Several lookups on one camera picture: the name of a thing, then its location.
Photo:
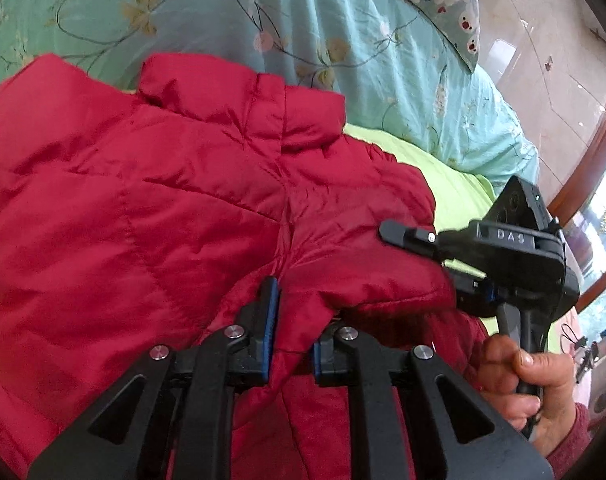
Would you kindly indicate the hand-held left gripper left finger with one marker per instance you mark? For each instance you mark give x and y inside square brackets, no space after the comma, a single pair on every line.
[269,332]

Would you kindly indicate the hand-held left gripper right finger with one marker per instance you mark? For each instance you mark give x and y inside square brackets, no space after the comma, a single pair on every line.
[318,362]

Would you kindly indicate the brown wooden trim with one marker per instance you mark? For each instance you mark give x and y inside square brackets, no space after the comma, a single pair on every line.
[590,155]

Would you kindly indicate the person's right hand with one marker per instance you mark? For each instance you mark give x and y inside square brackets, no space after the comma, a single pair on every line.
[553,390]

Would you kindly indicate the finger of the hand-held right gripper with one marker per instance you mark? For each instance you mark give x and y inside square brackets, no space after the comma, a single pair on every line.
[468,279]
[408,237]

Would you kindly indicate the light green bed sheet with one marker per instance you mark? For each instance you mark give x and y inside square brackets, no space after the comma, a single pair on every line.
[448,190]

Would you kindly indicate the teal floral quilt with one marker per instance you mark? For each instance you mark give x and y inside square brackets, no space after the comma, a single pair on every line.
[303,15]

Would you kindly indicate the red padded jacket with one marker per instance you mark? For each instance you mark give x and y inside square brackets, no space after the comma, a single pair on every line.
[148,220]

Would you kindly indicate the person's right forearm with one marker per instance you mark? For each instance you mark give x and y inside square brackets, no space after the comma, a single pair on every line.
[570,445]

